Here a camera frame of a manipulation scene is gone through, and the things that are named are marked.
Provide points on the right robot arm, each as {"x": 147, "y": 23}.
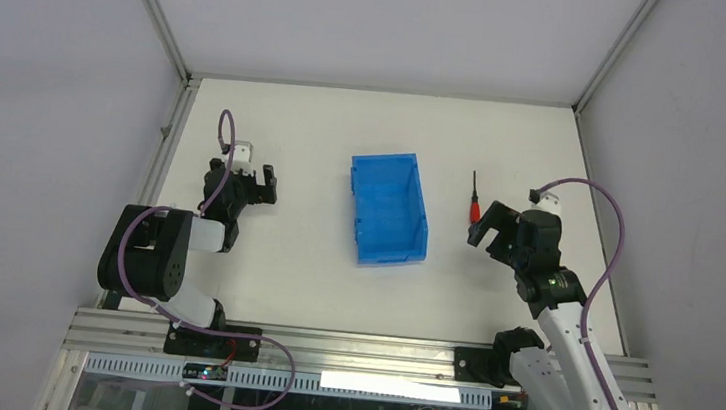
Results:
{"x": 558, "y": 365}

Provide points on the red handled screwdriver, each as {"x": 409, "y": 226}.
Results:
{"x": 475, "y": 212}

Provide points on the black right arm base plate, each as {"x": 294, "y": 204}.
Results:
{"x": 478, "y": 365}

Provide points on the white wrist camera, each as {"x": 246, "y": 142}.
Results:
{"x": 545, "y": 201}
{"x": 242, "y": 153}

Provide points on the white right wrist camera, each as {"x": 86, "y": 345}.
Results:
{"x": 545, "y": 201}

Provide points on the blue plastic bin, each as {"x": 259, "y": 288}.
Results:
{"x": 390, "y": 224}

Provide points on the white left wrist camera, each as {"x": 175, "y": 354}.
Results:
{"x": 242, "y": 153}

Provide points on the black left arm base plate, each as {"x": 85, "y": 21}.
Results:
{"x": 187, "y": 342}

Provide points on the aluminium front rail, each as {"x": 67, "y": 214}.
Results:
{"x": 139, "y": 333}

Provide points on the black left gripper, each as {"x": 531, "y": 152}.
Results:
{"x": 269, "y": 183}

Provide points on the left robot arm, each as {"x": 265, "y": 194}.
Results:
{"x": 147, "y": 252}

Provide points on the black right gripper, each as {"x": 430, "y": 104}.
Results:
{"x": 497, "y": 216}

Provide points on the white slotted cable duct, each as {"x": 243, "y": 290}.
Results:
{"x": 328, "y": 383}

